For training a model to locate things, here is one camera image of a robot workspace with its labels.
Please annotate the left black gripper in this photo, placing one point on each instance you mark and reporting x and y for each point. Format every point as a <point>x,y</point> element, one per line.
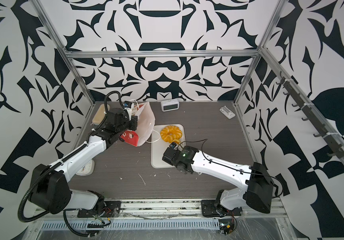
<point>133,121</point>

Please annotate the red white paper bag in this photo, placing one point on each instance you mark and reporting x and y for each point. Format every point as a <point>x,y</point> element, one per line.
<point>146,123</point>

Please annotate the yellow fake braided bread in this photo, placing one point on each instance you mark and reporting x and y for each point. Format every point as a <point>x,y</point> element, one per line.
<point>171,134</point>

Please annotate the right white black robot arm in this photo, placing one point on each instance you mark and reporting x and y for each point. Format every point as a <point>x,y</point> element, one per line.
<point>254,186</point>

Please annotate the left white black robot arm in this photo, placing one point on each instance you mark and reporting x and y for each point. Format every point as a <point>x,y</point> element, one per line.
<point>49,188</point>

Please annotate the white plastic tray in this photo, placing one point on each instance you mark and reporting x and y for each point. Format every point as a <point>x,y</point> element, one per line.
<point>158,147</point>

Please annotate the beige glasses case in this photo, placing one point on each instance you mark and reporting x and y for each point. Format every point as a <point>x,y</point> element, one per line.
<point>99,115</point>

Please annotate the white digital alarm clock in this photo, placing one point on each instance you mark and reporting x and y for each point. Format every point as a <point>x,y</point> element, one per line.
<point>170,105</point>

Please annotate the small white remote device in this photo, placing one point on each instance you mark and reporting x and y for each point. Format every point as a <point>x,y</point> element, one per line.
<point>227,112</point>

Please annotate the small green circuit board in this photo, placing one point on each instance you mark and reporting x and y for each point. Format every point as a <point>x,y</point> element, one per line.
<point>229,227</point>

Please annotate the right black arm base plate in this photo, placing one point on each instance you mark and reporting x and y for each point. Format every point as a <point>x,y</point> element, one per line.
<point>212,209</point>

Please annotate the white perforated cable duct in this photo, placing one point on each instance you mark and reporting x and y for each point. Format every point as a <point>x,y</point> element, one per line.
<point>166,224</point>

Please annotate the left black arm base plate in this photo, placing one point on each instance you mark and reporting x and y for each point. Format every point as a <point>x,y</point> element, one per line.
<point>104,210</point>

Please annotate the grey wall hook rack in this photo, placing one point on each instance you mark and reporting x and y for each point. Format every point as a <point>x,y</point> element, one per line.
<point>314,116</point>

